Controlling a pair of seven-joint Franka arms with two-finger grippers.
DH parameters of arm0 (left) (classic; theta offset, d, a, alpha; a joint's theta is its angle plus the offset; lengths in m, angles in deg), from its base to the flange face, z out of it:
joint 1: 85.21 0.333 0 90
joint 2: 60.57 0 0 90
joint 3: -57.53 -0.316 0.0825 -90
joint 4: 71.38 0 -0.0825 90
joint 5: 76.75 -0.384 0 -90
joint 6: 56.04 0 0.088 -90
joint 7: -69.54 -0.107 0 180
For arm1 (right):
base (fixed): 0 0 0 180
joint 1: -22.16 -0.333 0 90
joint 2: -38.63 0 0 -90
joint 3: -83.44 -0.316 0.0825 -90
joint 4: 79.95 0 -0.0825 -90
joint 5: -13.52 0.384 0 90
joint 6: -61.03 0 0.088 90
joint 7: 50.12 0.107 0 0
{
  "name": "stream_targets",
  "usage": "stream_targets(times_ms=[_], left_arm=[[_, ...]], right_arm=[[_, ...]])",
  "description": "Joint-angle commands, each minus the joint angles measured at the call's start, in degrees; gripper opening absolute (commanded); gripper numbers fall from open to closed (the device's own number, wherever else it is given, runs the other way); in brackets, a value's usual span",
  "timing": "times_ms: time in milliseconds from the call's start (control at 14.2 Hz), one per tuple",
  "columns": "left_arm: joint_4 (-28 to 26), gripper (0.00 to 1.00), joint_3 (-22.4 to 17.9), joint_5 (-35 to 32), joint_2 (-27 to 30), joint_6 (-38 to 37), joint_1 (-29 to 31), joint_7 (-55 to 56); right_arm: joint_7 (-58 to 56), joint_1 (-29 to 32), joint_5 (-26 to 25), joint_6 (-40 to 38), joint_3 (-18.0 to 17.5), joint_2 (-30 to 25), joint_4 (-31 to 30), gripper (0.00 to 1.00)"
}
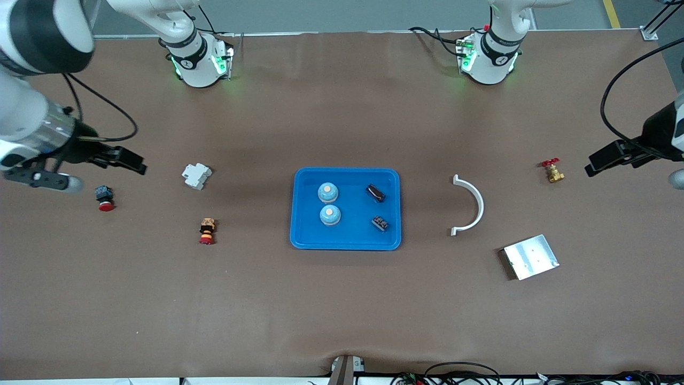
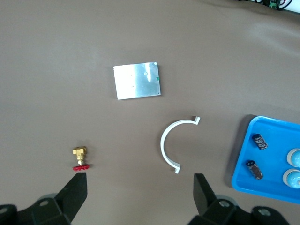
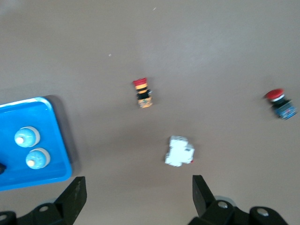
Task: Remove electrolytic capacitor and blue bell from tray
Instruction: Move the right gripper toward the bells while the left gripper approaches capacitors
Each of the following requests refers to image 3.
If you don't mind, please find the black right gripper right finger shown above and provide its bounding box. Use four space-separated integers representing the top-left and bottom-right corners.
188 175 289 225

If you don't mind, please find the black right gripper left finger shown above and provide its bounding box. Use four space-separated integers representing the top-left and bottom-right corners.
0 176 88 225

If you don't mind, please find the light blue bell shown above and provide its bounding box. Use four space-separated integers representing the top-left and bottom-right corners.
25 147 51 170
14 126 41 148

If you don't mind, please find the white circuit breaker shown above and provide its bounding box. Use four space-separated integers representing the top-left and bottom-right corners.
164 135 195 167

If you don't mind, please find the blue plastic tray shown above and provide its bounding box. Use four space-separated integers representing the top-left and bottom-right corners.
0 97 73 192

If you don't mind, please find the small red wooden doll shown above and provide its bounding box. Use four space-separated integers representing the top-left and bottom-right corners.
132 77 154 109

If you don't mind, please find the brown table cover mat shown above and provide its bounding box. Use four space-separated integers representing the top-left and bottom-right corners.
0 0 300 225

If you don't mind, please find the red mushroom push button switch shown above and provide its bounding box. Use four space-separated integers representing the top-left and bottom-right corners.
263 88 298 120

